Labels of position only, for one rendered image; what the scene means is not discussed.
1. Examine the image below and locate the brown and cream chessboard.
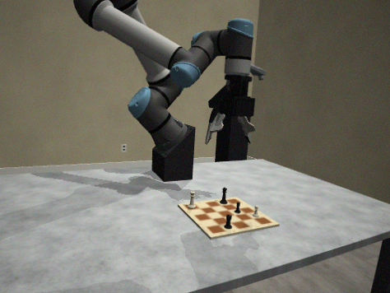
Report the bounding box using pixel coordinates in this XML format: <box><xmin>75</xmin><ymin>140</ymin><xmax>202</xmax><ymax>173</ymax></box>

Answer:
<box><xmin>178</xmin><ymin>197</ymin><xmax>280</xmax><ymax>240</ymax></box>

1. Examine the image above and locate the white pawn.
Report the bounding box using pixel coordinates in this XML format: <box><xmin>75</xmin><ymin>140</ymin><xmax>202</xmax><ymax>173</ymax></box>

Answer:
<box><xmin>253</xmin><ymin>206</ymin><xmax>259</xmax><ymax>217</ymax></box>

